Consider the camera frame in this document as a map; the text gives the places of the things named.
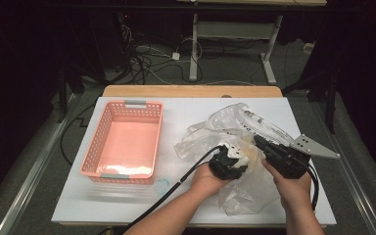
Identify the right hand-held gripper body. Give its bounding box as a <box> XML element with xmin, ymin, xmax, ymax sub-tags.
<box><xmin>264</xmin><ymin>133</ymin><xmax>342</xmax><ymax>179</ymax></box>

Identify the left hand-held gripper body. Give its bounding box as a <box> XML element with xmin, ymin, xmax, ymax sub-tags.
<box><xmin>209</xmin><ymin>142</ymin><xmax>251</xmax><ymax>181</ymax></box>

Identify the clear plastic smiley bag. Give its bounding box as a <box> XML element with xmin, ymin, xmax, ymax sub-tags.
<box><xmin>174</xmin><ymin>102</ymin><xmax>307</xmax><ymax>216</ymax></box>

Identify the pink plastic basket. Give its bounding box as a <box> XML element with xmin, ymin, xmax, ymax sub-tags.
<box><xmin>79</xmin><ymin>100</ymin><xmax>165</xmax><ymax>185</ymax></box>

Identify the person's left hand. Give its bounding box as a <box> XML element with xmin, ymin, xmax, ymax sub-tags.
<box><xmin>190</xmin><ymin>163</ymin><xmax>231</xmax><ymax>199</ymax></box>

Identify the person's right hand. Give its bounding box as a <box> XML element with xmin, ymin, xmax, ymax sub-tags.
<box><xmin>261</xmin><ymin>160</ymin><xmax>312</xmax><ymax>210</ymax></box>

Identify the black stand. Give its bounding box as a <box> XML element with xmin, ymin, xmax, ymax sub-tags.
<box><xmin>57</xmin><ymin>65</ymin><xmax>86</xmax><ymax>123</ymax></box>
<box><xmin>282</xmin><ymin>70</ymin><xmax>337</xmax><ymax>135</ymax></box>

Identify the pale blue clear scrap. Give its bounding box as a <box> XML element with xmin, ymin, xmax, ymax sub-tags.
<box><xmin>153</xmin><ymin>178</ymin><xmax>170</xmax><ymax>196</ymax></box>

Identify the white board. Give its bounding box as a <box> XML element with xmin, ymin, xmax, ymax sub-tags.
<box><xmin>51</xmin><ymin>96</ymin><xmax>337</xmax><ymax>226</ymax></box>

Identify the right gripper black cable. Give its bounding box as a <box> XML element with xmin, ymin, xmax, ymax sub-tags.
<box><xmin>306</xmin><ymin>164</ymin><xmax>320</xmax><ymax>212</ymax></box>

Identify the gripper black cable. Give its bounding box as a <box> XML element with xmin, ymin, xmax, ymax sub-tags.
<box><xmin>306</xmin><ymin>164</ymin><xmax>320</xmax><ymax>212</ymax></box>
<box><xmin>118</xmin><ymin>145</ymin><xmax>224</xmax><ymax>235</ymax></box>

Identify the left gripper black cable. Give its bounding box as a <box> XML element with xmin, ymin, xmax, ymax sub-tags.
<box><xmin>118</xmin><ymin>145</ymin><xmax>224</xmax><ymax>235</ymax></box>

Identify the metal floor rail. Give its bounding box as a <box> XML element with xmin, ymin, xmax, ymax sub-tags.
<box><xmin>0</xmin><ymin>92</ymin><xmax>81</xmax><ymax>235</ymax></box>
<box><xmin>319</xmin><ymin>123</ymin><xmax>376</xmax><ymax>235</ymax></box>

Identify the white metal desk frame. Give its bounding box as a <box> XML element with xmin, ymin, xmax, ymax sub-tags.
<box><xmin>175</xmin><ymin>0</ymin><xmax>328</xmax><ymax>85</ymax></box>

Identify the tangle of floor cables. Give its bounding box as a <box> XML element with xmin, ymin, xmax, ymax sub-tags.
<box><xmin>120</xmin><ymin>13</ymin><xmax>207</xmax><ymax>86</ymax></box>

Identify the black floor cable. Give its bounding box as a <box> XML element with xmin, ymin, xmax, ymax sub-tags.
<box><xmin>60</xmin><ymin>103</ymin><xmax>96</xmax><ymax>165</ymax></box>

